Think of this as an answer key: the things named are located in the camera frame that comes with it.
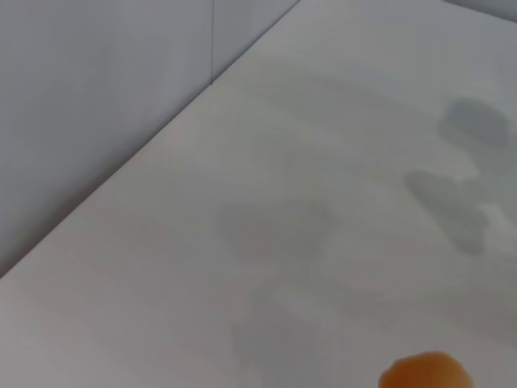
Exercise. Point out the brown water stain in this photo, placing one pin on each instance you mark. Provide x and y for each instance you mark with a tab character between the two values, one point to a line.
428	372

